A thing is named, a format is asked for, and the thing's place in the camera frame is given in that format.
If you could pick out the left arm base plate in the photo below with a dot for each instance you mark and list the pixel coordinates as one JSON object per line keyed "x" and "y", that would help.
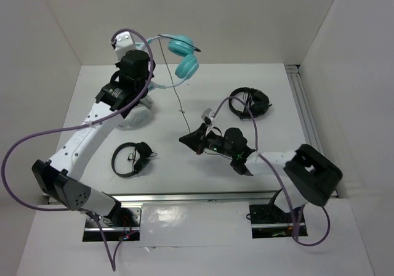
{"x": 127, "y": 227}

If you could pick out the small black grey headphones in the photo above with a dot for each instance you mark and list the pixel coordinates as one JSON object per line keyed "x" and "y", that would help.
{"x": 139, "y": 158}

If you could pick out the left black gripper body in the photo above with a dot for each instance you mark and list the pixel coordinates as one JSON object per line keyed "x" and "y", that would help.
{"x": 146, "y": 78}

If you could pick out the aluminium front rail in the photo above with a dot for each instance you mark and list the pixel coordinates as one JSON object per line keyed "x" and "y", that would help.
{"x": 195, "y": 197}

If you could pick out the white grey gaming headset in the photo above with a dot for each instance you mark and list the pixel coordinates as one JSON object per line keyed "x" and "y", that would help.
{"x": 139, "y": 116}

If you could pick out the teal cat-ear headphones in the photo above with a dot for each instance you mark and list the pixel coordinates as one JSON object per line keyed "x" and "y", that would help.
{"x": 183, "y": 47}

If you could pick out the aluminium side rail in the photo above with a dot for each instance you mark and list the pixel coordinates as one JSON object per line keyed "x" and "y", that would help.
{"x": 303, "y": 107}

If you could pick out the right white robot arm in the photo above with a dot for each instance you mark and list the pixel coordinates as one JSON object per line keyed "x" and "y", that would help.
{"x": 304, "y": 175}

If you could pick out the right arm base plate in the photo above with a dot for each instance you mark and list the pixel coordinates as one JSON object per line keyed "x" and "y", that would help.
{"x": 268, "y": 221}

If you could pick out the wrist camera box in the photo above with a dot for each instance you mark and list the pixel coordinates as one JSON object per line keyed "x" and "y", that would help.
{"x": 122, "y": 42}
{"x": 207, "y": 117}

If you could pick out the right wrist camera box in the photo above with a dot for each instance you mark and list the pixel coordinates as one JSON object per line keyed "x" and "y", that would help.
{"x": 207, "y": 117}

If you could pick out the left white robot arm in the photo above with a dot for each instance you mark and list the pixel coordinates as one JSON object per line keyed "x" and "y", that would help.
{"x": 122, "y": 103}

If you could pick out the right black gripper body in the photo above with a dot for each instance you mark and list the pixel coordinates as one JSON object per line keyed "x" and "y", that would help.
{"x": 214, "y": 142}

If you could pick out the black over-ear headphones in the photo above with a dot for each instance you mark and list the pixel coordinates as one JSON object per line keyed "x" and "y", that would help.
{"x": 256, "y": 101}

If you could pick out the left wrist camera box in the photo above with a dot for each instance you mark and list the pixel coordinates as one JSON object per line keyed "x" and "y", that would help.
{"x": 122, "y": 42}

